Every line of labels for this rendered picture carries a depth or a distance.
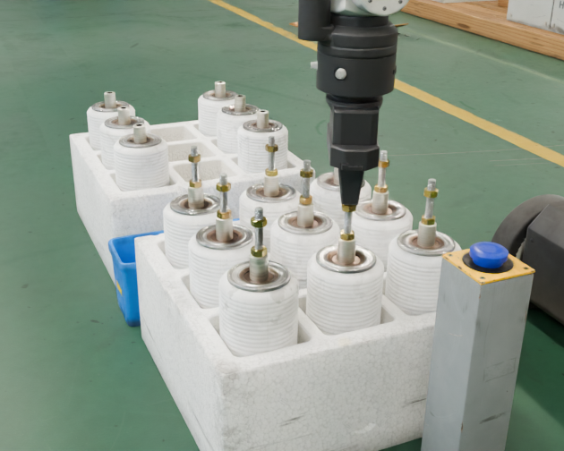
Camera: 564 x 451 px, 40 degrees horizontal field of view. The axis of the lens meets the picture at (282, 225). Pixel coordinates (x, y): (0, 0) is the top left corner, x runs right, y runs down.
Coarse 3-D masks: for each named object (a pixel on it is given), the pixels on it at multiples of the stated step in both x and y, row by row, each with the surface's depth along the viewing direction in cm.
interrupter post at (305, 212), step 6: (300, 204) 105; (312, 204) 105; (300, 210) 105; (306, 210) 105; (312, 210) 105; (300, 216) 105; (306, 216) 105; (312, 216) 106; (300, 222) 106; (306, 222) 106; (312, 222) 106
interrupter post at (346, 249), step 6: (342, 240) 95; (354, 240) 95; (342, 246) 95; (348, 246) 95; (354, 246) 95; (342, 252) 96; (348, 252) 95; (354, 252) 96; (342, 258) 96; (348, 258) 96; (354, 258) 96
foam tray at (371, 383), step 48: (144, 240) 118; (144, 288) 117; (384, 288) 108; (144, 336) 123; (192, 336) 95; (336, 336) 94; (384, 336) 94; (432, 336) 98; (192, 384) 99; (240, 384) 88; (288, 384) 91; (336, 384) 94; (384, 384) 97; (192, 432) 103; (240, 432) 91; (288, 432) 94; (336, 432) 97; (384, 432) 101
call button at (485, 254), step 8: (472, 248) 82; (480, 248) 82; (488, 248) 82; (496, 248) 82; (504, 248) 82; (472, 256) 82; (480, 256) 81; (488, 256) 81; (496, 256) 81; (504, 256) 81; (480, 264) 82; (488, 264) 81; (496, 264) 81
